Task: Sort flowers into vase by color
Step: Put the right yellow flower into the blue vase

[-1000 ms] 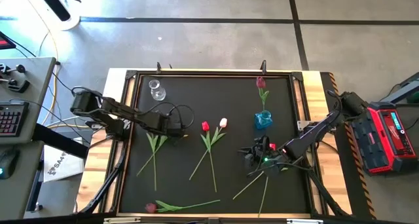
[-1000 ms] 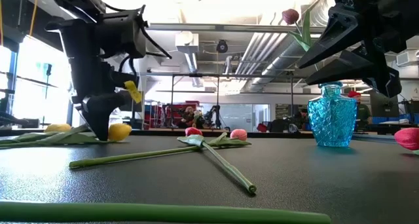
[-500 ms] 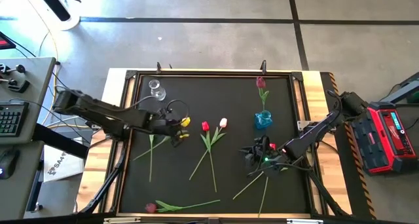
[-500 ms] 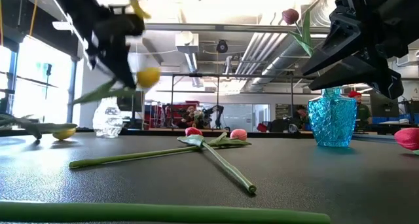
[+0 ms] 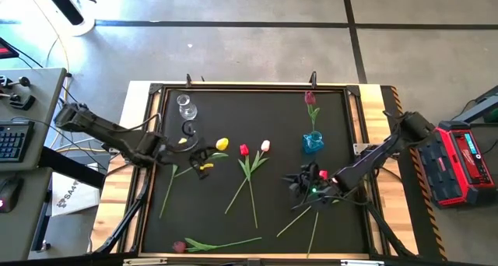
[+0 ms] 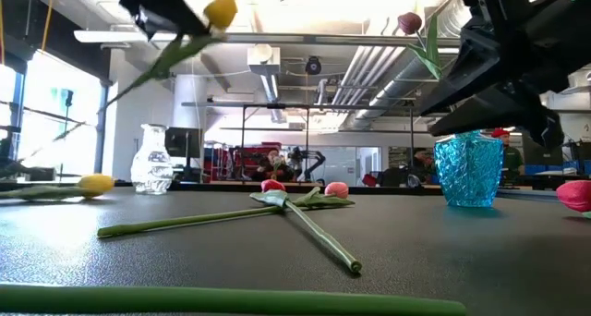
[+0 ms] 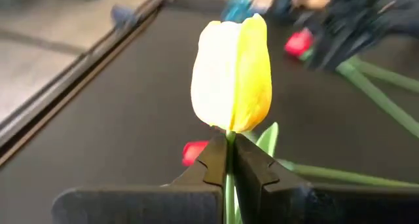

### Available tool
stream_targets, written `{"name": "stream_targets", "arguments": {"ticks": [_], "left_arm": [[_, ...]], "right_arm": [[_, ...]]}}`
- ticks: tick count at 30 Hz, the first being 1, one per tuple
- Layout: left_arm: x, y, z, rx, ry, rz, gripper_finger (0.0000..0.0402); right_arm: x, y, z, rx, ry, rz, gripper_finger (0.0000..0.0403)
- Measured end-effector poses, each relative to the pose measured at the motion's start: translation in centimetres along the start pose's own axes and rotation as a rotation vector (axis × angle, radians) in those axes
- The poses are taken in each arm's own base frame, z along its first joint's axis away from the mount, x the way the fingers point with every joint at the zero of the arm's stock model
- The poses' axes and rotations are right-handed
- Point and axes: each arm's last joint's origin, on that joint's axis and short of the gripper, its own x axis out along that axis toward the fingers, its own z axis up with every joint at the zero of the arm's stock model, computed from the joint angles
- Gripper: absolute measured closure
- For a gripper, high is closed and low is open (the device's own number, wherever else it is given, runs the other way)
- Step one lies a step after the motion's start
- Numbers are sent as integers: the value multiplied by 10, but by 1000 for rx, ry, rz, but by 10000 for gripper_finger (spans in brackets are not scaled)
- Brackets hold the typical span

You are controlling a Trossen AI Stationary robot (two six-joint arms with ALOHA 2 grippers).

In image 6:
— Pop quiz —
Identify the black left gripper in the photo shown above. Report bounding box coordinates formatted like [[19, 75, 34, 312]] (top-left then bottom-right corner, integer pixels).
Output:
[[108, 0, 211, 40]]

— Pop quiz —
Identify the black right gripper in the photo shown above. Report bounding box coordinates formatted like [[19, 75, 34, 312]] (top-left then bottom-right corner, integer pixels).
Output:
[[420, 0, 591, 147]]

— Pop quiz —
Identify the yellow artificial tulip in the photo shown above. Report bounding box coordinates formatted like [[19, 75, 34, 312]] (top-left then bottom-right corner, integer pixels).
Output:
[[98, 0, 239, 114], [0, 173, 116, 201]]

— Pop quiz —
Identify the blue glass vase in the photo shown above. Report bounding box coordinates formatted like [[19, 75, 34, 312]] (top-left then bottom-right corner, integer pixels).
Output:
[[433, 129, 504, 209]]

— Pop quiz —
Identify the maroon artificial tulip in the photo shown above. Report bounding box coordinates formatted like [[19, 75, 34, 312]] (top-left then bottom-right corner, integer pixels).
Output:
[[0, 282, 468, 316], [396, 11, 444, 81]]

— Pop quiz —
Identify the red artificial tulip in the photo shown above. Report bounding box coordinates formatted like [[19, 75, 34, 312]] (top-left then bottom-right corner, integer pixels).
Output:
[[248, 178, 364, 274], [556, 179, 591, 220]]

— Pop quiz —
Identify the pink artificial tulip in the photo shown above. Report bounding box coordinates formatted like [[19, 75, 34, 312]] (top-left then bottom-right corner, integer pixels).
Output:
[[96, 181, 356, 239]]

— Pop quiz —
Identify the clear glass vase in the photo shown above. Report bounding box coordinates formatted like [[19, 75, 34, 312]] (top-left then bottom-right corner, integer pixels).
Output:
[[130, 123, 175, 196]]

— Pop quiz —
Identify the person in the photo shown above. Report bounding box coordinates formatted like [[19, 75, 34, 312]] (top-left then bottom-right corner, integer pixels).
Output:
[[490, 128, 526, 177], [257, 147, 296, 183]]

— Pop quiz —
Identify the white ceiling light bar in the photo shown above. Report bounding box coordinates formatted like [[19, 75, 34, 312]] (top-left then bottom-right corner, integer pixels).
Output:
[[73, 29, 191, 44]]

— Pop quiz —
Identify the white ceiling box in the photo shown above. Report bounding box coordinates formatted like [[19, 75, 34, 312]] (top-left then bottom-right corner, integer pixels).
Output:
[[247, 43, 282, 76]]

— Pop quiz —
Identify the black computer monitor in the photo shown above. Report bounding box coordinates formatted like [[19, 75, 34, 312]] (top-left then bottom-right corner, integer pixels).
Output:
[[164, 127, 203, 181]]

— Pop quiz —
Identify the black tripod stand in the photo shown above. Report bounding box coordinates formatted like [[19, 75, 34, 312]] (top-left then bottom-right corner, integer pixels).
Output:
[[59, 89, 75, 181]]

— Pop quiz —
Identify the red tool cabinet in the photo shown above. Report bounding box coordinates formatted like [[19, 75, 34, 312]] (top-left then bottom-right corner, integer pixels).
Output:
[[202, 142, 283, 182]]

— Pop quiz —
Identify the black table mat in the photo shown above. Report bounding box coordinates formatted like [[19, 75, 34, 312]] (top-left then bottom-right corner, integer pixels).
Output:
[[0, 186, 591, 316]]

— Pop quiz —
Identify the silver ventilation duct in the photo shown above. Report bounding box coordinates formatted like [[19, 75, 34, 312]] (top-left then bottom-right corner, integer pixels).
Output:
[[339, 0, 463, 132]]

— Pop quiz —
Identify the yellow cable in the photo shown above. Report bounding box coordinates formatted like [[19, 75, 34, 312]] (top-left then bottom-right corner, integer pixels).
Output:
[[40, 0, 56, 53]]

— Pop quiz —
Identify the black metal rack frame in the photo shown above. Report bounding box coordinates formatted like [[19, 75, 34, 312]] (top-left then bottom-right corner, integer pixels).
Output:
[[239, 102, 416, 184]]

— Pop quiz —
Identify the round black ceiling camera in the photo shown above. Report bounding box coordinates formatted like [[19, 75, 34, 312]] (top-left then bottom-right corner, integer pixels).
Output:
[[304, 55, 323, 76]]

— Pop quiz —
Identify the black aluminium table frame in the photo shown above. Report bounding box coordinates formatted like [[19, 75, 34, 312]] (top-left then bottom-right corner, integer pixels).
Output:
[[0, 179, 572, 204]]

